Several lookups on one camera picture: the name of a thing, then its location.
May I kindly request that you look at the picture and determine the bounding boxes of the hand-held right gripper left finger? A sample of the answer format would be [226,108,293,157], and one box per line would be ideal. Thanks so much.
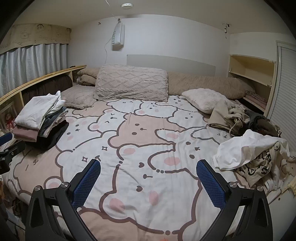
[24,159,102,241]

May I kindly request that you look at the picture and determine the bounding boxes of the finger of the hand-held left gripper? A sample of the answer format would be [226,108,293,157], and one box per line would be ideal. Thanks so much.
[0,133,13,146]
[0,141,26,163]

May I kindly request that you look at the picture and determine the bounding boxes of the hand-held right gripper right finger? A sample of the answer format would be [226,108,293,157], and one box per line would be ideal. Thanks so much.
[196,159,274,241]

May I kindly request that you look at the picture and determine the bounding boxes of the white t-shirt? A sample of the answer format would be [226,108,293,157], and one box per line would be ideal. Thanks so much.
[213,129,290,171]

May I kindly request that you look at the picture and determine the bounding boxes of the stack of folded clothes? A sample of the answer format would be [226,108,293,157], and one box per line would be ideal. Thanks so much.
[12,91,70,151]

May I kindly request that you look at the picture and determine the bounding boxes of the cream printed garment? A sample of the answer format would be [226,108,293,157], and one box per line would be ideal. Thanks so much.
[233,138,290,193]

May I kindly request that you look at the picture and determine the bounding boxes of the beige garment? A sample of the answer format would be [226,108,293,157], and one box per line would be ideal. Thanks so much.
[208,99,249,137]

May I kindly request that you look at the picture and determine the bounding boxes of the bear printed bed sheet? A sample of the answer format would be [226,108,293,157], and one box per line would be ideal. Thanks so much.
[5,95,287,241]

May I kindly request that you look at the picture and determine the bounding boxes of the wooden headboard shelf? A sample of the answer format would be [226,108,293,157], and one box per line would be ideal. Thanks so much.
[0,65,87,121]

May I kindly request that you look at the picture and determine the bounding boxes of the dark grey garment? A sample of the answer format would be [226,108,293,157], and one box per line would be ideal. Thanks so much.
[245,110,279,138]

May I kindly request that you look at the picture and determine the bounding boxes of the grey curtain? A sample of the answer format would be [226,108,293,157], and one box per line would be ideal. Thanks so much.
[0,43,68,93]

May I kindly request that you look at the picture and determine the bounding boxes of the small textured beige pillow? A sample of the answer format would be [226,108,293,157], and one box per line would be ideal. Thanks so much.
[60,84,96,109]

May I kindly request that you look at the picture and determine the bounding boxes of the white fluffy pillow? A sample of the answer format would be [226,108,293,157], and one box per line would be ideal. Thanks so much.
[181,88,232,114]

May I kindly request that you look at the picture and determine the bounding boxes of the folded pink cloth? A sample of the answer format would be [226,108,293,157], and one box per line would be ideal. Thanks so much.
[245,91,267,105]

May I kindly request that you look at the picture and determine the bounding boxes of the long beige bolster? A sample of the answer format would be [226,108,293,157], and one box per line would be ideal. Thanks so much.
[166,71,255,100]

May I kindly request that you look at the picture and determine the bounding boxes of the beige printed curtain valance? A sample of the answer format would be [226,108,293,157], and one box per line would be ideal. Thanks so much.
[0,23,72,49]

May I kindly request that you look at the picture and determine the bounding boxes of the large textured beige pillow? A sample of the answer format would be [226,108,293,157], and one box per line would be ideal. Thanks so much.
[93,65,168,102]

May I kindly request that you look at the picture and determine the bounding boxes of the white slatted door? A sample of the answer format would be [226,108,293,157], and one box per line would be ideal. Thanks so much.
[264,41,296,139]

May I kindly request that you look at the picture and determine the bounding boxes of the cream cabinet shelf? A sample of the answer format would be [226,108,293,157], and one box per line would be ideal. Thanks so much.
[227,54,277,114]

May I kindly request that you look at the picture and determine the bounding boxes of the grey headboard panel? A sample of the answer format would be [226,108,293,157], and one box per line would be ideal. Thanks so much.
[126,54,216,76]

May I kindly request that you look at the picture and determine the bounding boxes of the white hanging cable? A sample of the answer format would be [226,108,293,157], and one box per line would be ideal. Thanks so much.
[103,0,121,65]

